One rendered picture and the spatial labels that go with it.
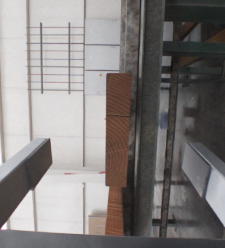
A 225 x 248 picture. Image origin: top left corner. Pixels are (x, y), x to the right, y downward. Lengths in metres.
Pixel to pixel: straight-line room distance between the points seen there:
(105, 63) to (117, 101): 5.84
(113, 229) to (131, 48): 0.35
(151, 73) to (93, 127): 6.30
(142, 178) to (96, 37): 6.00
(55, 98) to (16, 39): 2.61
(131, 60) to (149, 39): 0.06
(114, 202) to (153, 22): 0.35
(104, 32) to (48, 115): 3.58
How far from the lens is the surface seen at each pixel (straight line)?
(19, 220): 9.21
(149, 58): 0.38
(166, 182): 1.19
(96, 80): 5.96
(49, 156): 0.16
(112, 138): 0.20
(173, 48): 0.98
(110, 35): 6.26
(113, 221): 0.29
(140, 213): 0.45
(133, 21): 0.44
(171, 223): 2.88
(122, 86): 0.19
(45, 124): 7.13
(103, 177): 6.36
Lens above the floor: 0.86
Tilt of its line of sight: 2 degrees up
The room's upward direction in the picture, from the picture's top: 88 degrees counter-clockwise
